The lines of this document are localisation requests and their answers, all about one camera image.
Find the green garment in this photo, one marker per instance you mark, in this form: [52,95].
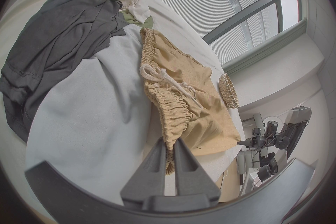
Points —
[147,23]

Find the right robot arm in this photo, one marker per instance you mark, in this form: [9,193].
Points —
[271,128]

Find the tan shorts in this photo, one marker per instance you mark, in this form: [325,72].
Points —
[178,65]

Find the white garment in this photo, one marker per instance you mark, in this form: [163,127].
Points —
[136,5]

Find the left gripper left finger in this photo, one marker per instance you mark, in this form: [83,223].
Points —
[149,173]

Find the round woven basket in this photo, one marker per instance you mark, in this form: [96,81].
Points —
[228,91]

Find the black garment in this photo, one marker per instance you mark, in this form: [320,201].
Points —
[60,39]

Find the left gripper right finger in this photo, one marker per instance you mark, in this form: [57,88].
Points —
[189,173]

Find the pale blue garment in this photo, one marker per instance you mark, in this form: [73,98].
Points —
[91,112]

